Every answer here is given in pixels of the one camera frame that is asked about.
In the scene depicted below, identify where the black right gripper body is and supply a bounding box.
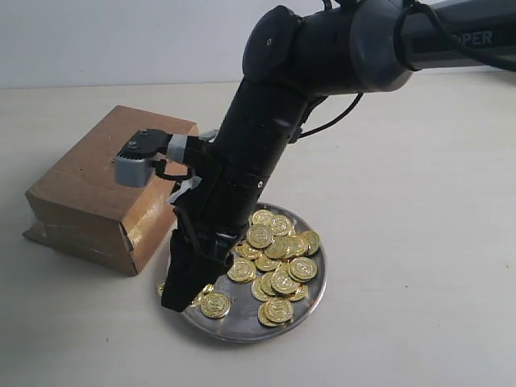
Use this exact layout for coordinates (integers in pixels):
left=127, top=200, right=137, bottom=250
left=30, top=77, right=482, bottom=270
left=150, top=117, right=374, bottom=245
left=171, top=160, right=269, bottom=258

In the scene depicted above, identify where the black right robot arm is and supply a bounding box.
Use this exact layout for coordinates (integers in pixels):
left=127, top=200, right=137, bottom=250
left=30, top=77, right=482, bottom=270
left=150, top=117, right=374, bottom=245
left=161, top=1, right=515, bottom=312

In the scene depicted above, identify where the brown cardboard slotted box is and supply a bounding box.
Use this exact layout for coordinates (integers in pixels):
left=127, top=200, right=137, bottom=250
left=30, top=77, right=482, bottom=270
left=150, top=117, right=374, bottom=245
left=24, top=106, right=198, bottom=276

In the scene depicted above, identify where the lone gold coin front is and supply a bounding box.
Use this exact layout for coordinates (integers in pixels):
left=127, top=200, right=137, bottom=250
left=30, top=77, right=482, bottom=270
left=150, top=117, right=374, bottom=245
left=200, top=292, right=231, bottom=319

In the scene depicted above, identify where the round steel plate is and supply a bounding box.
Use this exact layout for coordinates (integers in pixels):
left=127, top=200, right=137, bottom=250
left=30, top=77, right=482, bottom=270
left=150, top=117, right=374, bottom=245
left=177, top=202, right=328, bottom=344

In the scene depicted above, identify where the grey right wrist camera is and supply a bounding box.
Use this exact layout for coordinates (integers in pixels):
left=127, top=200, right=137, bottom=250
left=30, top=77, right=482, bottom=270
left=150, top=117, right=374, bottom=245
left=114, top=129, right=193, bottom=188

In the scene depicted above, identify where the black cable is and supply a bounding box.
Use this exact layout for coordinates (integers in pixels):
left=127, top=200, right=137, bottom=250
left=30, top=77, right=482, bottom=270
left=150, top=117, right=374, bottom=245
left=298, top=91, right=364, bottom=138

